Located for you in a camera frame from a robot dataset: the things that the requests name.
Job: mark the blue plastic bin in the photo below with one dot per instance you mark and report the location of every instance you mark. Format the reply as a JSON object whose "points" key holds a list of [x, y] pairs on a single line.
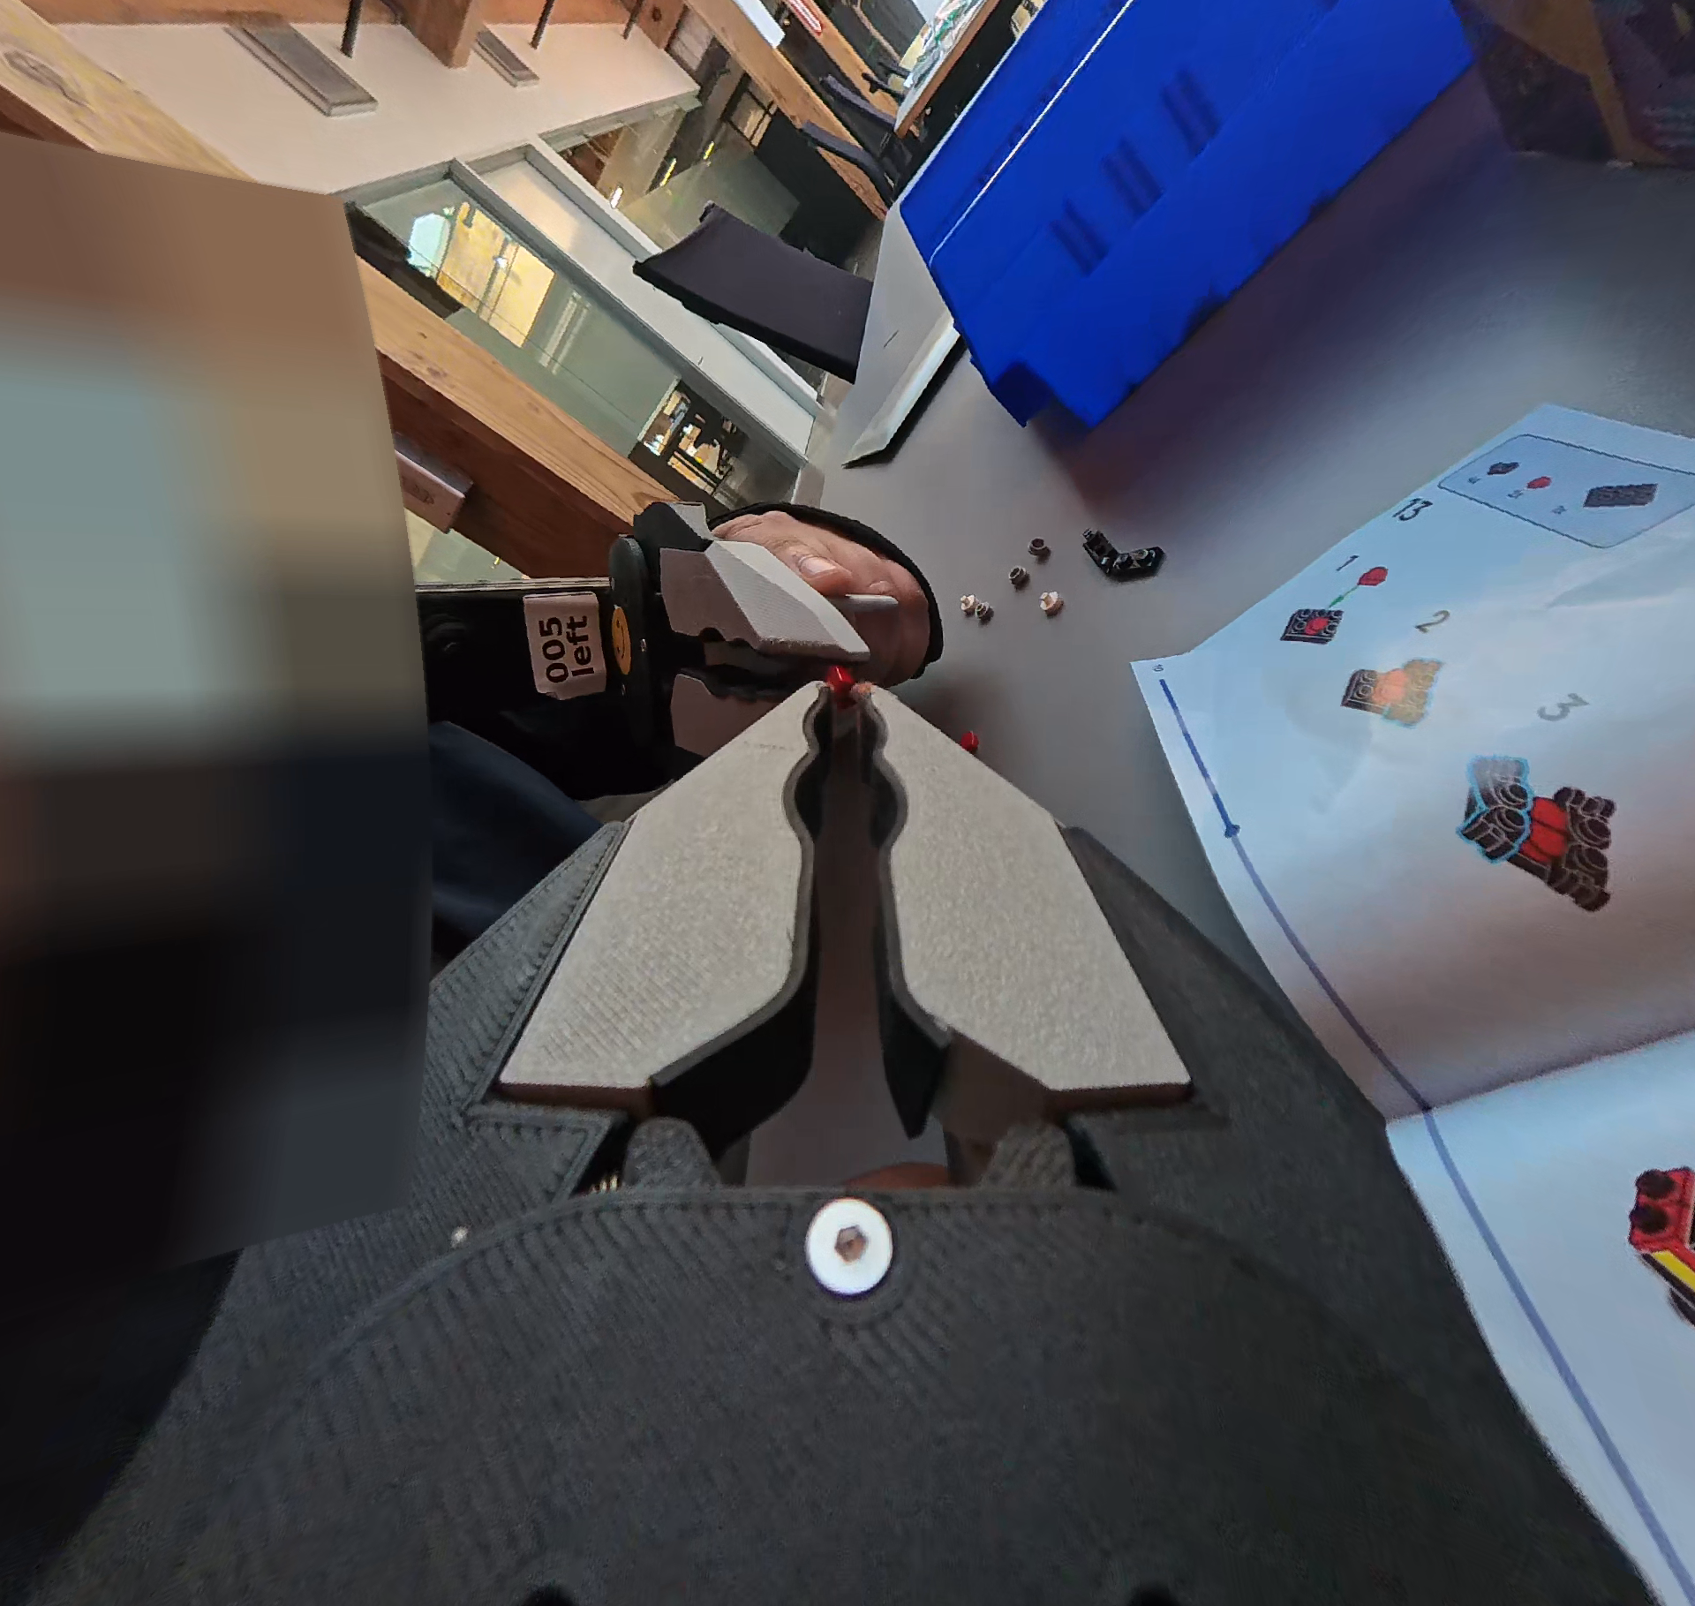
{"points": [[1166, 149]]}

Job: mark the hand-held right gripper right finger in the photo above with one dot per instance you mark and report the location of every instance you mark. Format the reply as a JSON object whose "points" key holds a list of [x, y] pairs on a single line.
{"points": [[1033, 957]]}

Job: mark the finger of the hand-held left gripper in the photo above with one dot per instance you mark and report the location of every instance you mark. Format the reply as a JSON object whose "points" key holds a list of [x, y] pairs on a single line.
{"points": [[695, 717], [768, 606]]}

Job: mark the lego instruction booklet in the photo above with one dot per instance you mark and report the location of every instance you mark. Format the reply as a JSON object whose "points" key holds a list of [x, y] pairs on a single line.
{"points": [[1456, 970]]}

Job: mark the black angled lego piece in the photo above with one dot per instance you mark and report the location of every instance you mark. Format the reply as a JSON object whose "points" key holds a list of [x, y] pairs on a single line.
{"points": [[1123, 555]]}

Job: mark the person's navy jacket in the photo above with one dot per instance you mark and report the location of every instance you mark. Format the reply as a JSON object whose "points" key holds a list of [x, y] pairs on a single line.
{"points": [[517, 837]]}

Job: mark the purple lego box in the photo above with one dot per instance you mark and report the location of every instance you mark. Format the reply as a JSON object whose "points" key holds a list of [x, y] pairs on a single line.
{"points": [[1629, 29]]}

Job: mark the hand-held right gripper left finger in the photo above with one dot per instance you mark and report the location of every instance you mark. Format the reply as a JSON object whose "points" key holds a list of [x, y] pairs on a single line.
{"points": [[662, 957]]}

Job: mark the person's left hand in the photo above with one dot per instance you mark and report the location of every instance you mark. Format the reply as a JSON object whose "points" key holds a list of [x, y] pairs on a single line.
{"points": [[815, 553]]}

